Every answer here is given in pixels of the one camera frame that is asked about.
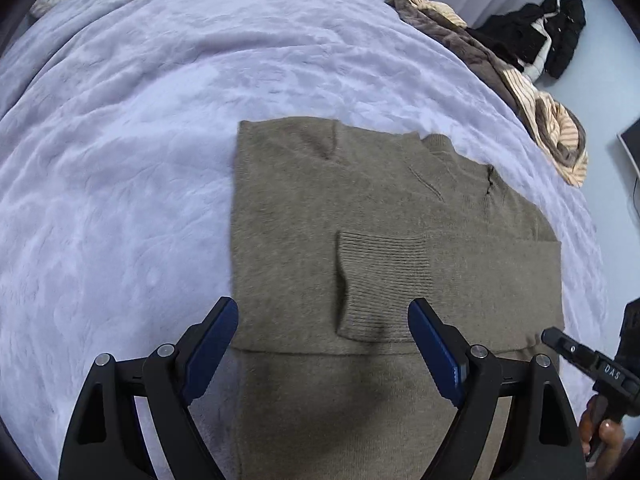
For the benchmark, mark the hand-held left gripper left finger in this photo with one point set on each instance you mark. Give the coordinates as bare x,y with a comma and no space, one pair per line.
211,355

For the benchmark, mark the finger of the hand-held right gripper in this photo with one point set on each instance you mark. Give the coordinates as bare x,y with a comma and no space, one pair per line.
575,352

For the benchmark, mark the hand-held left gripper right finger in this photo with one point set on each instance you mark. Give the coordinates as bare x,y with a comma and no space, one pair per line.
436,355

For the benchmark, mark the olive knit sweater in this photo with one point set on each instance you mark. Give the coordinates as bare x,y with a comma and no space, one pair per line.
380,220

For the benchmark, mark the brown and striped clothes pile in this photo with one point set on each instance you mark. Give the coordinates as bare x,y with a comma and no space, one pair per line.
465,42

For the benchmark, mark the person's right hand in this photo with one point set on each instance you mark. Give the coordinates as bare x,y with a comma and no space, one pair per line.
607,432

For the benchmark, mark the lavender plush blanket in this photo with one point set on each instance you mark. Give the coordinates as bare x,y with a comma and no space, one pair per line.
125,170

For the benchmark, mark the dark monitor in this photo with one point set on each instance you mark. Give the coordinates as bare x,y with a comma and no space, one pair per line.
631,147

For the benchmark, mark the cream striped garment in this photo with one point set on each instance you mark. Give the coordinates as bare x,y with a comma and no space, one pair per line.
525,90

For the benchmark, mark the black and white garment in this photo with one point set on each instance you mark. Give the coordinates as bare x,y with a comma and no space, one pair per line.
560,25

